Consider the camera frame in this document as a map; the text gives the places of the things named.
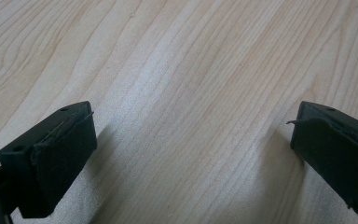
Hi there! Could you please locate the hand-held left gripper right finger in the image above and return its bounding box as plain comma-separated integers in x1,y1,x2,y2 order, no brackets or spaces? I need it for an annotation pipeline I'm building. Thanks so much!
286,101,358,217

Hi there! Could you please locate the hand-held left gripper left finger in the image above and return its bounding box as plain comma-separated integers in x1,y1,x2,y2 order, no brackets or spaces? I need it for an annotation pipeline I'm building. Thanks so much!
0,101,98,218

